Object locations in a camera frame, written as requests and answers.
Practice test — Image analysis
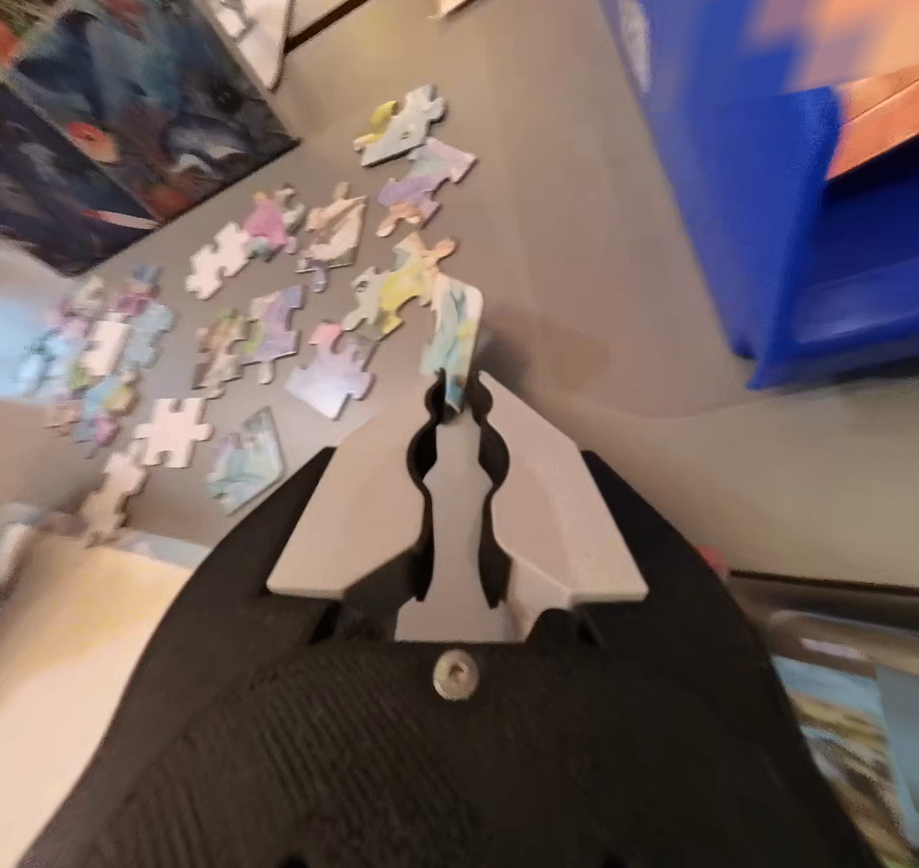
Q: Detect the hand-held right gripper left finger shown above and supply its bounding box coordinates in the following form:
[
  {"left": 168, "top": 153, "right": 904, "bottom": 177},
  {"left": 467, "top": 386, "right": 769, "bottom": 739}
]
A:
[{"left": 266, "top": 371, "right": 446, "bottom": 603}]

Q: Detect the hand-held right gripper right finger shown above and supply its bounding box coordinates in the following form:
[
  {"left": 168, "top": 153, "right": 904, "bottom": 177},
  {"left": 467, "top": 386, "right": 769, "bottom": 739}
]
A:
[{"left": 470, "top": 371, "right": 650, "bottom": 626}]

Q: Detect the pile of jigsaw pieces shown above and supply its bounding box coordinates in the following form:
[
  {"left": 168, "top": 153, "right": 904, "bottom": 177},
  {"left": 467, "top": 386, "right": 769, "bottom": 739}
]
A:
[{"left": 14, "top": 85, "right": 478, "bottom": 546}]

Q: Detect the pale blue yellow jigsaw piece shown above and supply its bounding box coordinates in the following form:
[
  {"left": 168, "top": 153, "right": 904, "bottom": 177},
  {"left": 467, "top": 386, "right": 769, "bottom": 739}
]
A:
[{"left": 420, "top": 272, "right": 483, "bottom": 413}]

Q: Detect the puzzle tray with painted border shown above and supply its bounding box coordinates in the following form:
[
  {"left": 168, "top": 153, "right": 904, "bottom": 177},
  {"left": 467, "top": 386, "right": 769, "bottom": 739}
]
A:
[{"left": 0, "top": 523, "right": 216, "bottom": 868}]

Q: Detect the blue plastic bin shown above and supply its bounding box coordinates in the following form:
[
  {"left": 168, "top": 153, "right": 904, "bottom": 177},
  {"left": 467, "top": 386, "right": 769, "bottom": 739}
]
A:
[{"left": 582, "top": 0, "right": 919, "bottom": 389}]

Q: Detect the illustrated puzzle box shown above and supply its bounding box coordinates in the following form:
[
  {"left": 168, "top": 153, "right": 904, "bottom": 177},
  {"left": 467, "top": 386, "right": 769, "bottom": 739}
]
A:
[{"left": 0, "top": 0, "right": 301, "bottom": 276}]

